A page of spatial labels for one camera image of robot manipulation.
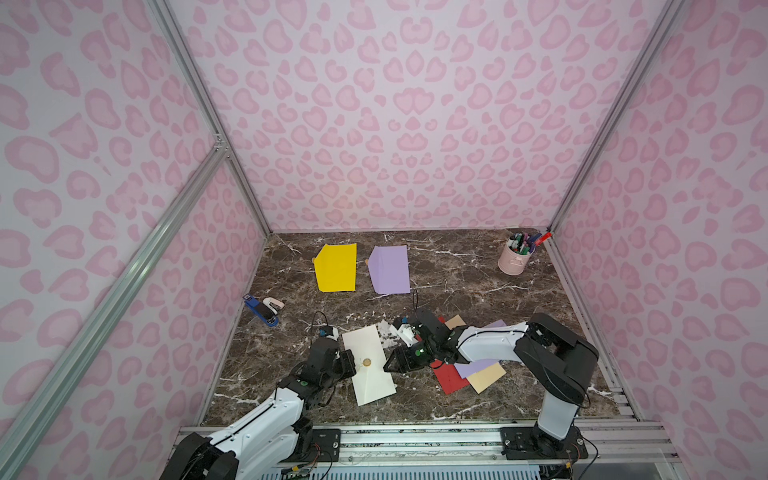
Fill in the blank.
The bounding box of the white envelope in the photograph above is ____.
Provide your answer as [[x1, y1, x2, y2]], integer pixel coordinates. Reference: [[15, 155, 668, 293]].
[[342, 326, 396, 406]]

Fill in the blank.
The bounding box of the purple envelope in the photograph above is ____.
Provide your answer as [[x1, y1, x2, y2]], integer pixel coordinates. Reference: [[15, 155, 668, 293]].
[[367, 246, 411, 295], [453, 319, 510, 380]]

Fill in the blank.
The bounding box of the yellow envelope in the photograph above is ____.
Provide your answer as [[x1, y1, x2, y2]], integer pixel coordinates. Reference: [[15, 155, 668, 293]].
[[313, 244, 357, 293]]

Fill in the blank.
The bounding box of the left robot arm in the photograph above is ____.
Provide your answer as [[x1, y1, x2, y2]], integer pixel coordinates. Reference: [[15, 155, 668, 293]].
[[161, 333, 355, 479]]

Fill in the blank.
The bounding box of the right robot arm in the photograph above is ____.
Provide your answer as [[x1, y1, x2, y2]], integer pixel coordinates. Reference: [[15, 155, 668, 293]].
[[384, 309, 599, 443]]

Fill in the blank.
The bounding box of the red envelope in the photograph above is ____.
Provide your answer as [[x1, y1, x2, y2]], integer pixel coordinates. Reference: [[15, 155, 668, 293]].
[[430, 315, 470, 395]]

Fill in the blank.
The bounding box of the beige envelope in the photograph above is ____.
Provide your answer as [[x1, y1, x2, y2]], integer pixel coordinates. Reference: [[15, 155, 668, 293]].
[[467, 320, 506, 394]]

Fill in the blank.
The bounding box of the blue stapler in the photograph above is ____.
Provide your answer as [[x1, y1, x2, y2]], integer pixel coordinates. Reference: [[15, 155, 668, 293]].
[[243, 294, 285, 327]]

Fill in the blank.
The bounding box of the pink pen cup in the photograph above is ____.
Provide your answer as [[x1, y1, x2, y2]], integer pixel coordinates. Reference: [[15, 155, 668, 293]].
[[497, 240, 532, 276]]

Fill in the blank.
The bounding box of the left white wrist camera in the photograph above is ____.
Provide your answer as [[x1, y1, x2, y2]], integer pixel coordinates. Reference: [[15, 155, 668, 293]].
[[318, 325, 339, 341]]

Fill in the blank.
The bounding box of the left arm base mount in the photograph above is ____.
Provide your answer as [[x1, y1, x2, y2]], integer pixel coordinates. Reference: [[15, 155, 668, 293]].
[[277, 416, 341, 463]]

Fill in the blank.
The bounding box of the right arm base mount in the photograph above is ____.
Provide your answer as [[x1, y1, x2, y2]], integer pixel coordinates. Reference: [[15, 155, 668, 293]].
[[500, 425, 589, 463]]

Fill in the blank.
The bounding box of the aluminium front rail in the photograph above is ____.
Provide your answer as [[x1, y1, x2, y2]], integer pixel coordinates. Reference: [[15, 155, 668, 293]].
[[188, 419, 681, 478]]

